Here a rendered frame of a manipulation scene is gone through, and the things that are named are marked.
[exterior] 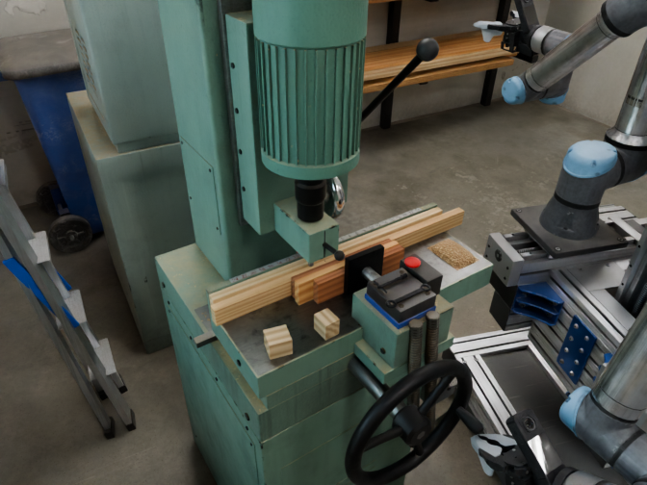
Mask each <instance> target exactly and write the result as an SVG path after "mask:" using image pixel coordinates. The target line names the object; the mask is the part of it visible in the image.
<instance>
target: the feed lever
mask: <svg viewBox="0 0 647 485"><path fill-rule="evenodd" d="M416 52H417V55H416V56H415V57H414V58H413V59H412V60H411V61H410V62H409V63H408V64H407V66H406V67H405V68H404V69H403V70H402V71H401V72H400V73H399V74H398V75H397V76H396V77H395V78H394V79H393V80H392V81H391V82H390V83H389V84H388V85H387V87H386V88H385V89H384V90H383V91H382V92H381V93H380V94H379V95H378V96H377V97H376V98H375V99H374V100H373V101H372V102H371V103H370V104H369V105H368V107H367V108H366V109H365V110H364V111H363V112H362V117H361V123H362V122H363V121H364V120H365V119H366V118H367V117H368V116H369V115H370V113H371V112H372V111H373V110H374V109H375V108H376V107H377V106H378V105H379V104H380V103H381V102H382V101H383V100H384V99H385V98H386V97H387V96H388V95H389V94H390V93H391V92H392V91H393V90H394V89H395V88H396V87H397V86H398V85H399V84H400V83H401V82H402V81H403V80H404V79H405V78H406V77H407V76H408V75H409V74H410V73H411V72H412V71H413V70H414V69H415V68H416V67H417V66H418V65H419V64H420V63H421V62H422V61H425V62H429V61H432V60H433V59H435V58H436V57H437V55H438V52H439V45H438V43H437V41H436V40H435V39H434V38H423V39H422V40H421V41H420V42H419V43H418V45H417V48H416Z"/></svg>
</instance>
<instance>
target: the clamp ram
mask: <svg viewBox="0 0 647 485"><path fill-rule="evenodd" d="M383 256H384V246H383V245H382V244H378V245H375V246H373V247H370V248H368V249H365V250H363V251H360V252H358V253H355V254H353V255H350V256H348V257H346V258H345V279H344V293H345V294H346V295H349V294H352V293H355V292H357V291H359V290H361V289H364V288H366V287H367V283H368V282H370V281H372V280H375V279H377V278H378V277H381V275H382V266H383Z"/></svg>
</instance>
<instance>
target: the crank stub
mask: <svg viewBox="0 0 647 485"><path fill-rule="evenodd" d="M455 412H456V414H457V415H458V416H459V417H460V419H461V420H462V421H463V422H464V424H465V425H466V426H467V427H468V428H469V429H470V430H471V431H472V432H473V433H474V434H478V435H479V434H480V433H481V432H482V431H483V429H484V428H483V424H482V423H481V422H480V421H479V420H478V419H477V418H476V417H475V416H473V415H472V414H471V413H470V412H468V411H467V410H465V409H464V408H463V407H461V406H460V407H458V408H457V409H456V411H455Z"/></svg>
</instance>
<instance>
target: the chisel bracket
mask: <svg viewBox="0 0 647 485"><path fill-rule="evenodd" d="M273 208H274V228H275V231H276V232H277V233H278V234H279V235H280V236H281V237H282V238H283V239H284V240H285V241H286V242H287V243H288V244H289V245H290V246H291V247H292V248H293V249H294V250H295V251H297V252H298V253H299V254H300V255H301V256H302V257H303V258H304V259H305V260H306V261H307V262H308V263H309V264H311V263H313V262H316V261H319V260H321V259H323V258H325V257H328V256H330V255H333V254H332V253H331V252H330V251H328V250H327V249H326V248H324V247H323V243H328V244H329V245H331V246H332V247H334V248H335V249H336V250H338V246H339V223H337V222H336V221H335V220H334V219H333V218H331V217H330V216H329V215H328V214H326V213H325V212H323V218H322V219H321V220H319V221H315V222H306V221H303V220H301V219H299V218H298V202H297V200H296V197H295V196H293V197H289V198H286V199H283V200H280V201H277V202H274V204H273Z"/></svg>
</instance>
